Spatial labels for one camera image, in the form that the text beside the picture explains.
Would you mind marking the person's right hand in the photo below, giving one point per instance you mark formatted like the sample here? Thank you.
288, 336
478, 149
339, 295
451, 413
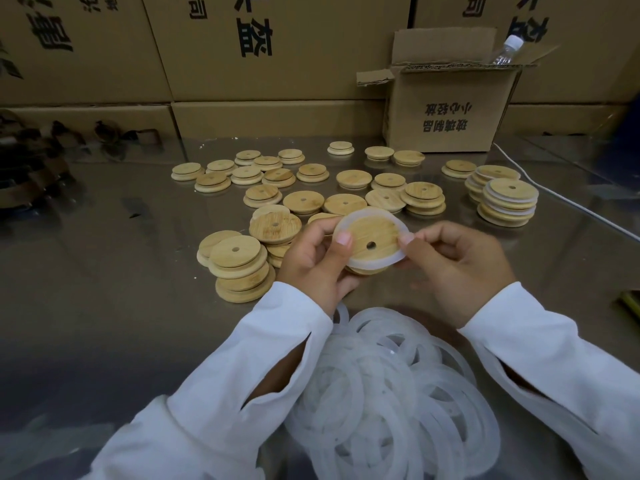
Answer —
465, 274

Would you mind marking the person's left hand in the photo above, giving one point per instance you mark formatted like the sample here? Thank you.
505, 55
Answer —
310, 267

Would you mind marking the person's left thumb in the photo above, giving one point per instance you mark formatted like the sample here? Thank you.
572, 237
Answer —
337, 243

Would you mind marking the person's right thumb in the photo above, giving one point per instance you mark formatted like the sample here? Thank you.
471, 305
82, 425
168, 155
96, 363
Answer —
417, 249

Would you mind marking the round bamboo lid with hole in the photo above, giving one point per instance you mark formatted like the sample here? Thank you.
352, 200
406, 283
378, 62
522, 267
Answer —
376, 229

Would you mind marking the person's right forearm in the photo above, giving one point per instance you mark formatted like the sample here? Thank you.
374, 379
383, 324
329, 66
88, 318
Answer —
560, 364

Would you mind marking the person's left forearm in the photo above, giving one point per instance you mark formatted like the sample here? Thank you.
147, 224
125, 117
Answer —
235, 384

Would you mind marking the spread of bare bamboo lids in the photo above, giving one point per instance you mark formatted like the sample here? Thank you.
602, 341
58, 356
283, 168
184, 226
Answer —
302, 200

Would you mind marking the stack of ringed bamboo lids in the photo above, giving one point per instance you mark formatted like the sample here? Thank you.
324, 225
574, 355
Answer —
510, 192

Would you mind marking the small open cardboard box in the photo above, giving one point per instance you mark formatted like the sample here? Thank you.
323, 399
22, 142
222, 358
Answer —
445, 109

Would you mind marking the pile of white silicone rings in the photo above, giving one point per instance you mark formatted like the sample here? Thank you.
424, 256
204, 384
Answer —
395, 394

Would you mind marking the stack of large cardboard boxes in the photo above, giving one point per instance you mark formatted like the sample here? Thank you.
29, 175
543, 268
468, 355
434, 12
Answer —
280, 49

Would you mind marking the clear plastic bottle white cap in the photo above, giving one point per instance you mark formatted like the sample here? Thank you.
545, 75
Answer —
506, 50

